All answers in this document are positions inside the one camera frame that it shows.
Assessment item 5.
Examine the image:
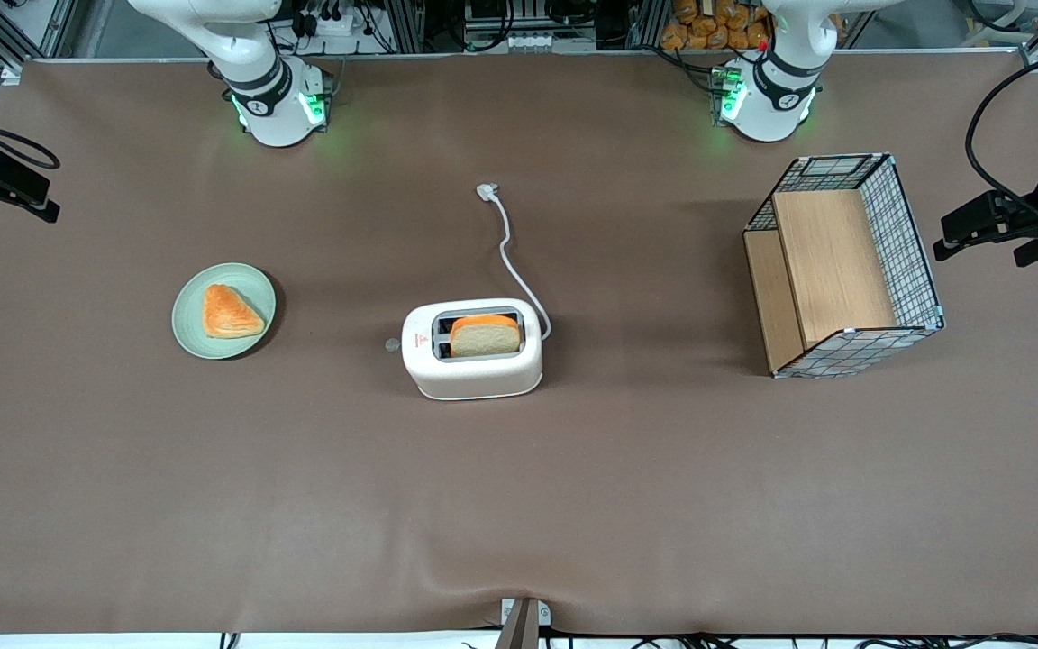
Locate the white two-slot toaster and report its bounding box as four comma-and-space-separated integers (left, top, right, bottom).
401, 297, 545, 401

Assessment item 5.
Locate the pale green round plate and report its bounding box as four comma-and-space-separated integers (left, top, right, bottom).
171, 262, 278, 361

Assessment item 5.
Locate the orange triangular toast piece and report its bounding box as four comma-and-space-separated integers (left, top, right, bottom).
202, 283, 267, 341

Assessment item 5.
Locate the bag of orange bread rolls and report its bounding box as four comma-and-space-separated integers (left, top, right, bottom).
660, 0, 773, 52

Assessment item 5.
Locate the white power strip with plugs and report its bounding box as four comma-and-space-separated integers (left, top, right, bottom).
288, 0, 369, 39

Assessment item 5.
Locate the bread slice with orange crust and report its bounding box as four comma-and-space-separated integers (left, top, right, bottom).
449, 314, 524, 359

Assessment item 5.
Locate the brown table cloth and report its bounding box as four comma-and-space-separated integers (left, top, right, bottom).
0, 50, 1038, 637

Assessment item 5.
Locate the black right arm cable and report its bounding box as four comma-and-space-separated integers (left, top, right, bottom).
0, 97, 61, 171

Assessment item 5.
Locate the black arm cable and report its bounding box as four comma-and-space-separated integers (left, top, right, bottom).
964, 42, 1038, 228
0, 97, 61, 171

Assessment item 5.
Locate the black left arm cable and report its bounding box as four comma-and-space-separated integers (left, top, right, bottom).
964, 42, 1038, 228

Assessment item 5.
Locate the wire basket with wooden shelf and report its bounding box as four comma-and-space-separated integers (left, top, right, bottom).
742, 152, 946, 379

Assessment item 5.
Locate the white toaster power cable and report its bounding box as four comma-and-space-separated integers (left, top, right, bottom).
476, 183, 553, 343

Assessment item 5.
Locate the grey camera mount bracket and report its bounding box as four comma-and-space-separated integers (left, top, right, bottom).
493, 597, 553, 649

